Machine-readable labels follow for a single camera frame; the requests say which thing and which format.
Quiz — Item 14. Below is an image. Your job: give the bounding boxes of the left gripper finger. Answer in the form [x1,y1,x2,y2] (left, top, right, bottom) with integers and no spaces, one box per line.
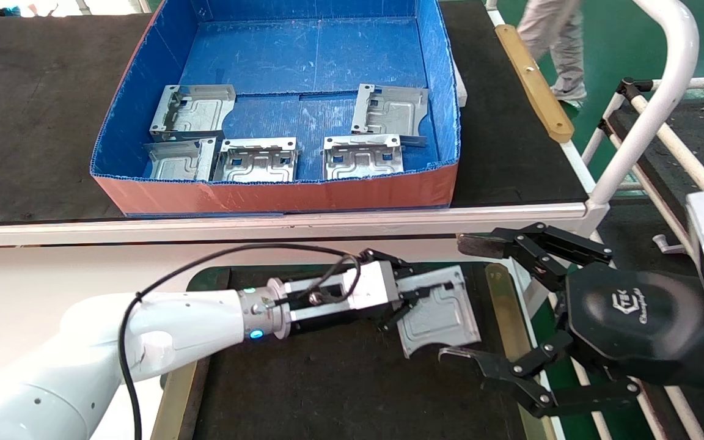
[379,290,432,332]
[361,247,455,295]

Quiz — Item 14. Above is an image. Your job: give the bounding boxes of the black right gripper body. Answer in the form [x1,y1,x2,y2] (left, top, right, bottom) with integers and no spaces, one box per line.
[557,264,704,398]

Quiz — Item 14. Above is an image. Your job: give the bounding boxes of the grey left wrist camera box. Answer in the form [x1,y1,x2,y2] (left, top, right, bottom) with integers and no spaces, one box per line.
[284,262,402,312]

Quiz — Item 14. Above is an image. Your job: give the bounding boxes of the small black table mat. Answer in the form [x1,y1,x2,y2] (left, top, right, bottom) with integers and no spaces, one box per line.
[190,263,527,440]

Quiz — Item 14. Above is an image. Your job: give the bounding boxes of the blue corrugated plastic box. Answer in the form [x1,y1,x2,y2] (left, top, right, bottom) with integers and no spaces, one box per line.
[90,0,461,218]

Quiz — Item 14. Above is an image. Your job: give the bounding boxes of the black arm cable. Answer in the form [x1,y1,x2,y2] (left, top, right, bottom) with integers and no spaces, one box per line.
[118,243,362,440]

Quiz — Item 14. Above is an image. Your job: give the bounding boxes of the brass table edge strip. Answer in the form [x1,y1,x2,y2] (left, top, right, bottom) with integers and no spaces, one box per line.
[150,359,207,440]
[485,263,558,440]

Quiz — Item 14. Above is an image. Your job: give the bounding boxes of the white bent tube frame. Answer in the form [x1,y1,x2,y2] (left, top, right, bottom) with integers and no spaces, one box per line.
[587,0,701,206]

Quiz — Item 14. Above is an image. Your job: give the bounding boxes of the white metal hook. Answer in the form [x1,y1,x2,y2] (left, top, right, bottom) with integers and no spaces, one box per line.
[653,234,687,255]

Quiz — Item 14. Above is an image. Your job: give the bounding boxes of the stamped sheet metal bracket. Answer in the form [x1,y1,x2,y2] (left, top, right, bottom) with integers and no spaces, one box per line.
[323,134,405,181]
[149,84,237,142]
[396,266,482,359]
[144,137,218,182]
[213,137,299,183]
[351,84,430,148]

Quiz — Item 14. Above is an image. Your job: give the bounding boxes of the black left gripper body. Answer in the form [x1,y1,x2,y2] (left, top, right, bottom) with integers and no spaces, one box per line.
[288,299,402,336]

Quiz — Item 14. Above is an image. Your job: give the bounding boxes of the person in grey trousers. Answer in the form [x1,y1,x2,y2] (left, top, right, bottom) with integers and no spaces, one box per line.
[516,0,589,109]

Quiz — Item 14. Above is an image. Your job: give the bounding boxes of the large black workbench mat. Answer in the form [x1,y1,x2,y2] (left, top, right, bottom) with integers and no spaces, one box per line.
[0,0,590,224]

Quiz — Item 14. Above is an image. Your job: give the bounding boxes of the wooden edge strip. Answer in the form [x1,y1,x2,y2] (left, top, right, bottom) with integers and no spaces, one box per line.
[496,24,575,145]

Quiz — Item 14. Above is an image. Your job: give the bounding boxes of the white plastic block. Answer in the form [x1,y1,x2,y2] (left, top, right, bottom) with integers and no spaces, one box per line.
[453,64,469,109]

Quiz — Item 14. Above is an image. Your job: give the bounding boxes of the white rod cart frame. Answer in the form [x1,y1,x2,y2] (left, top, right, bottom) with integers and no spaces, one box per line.
[581,76,704,196]

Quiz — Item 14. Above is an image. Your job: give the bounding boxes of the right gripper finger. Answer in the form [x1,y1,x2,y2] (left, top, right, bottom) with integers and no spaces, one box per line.
[456,222,613,292]
[438,333,641,420]

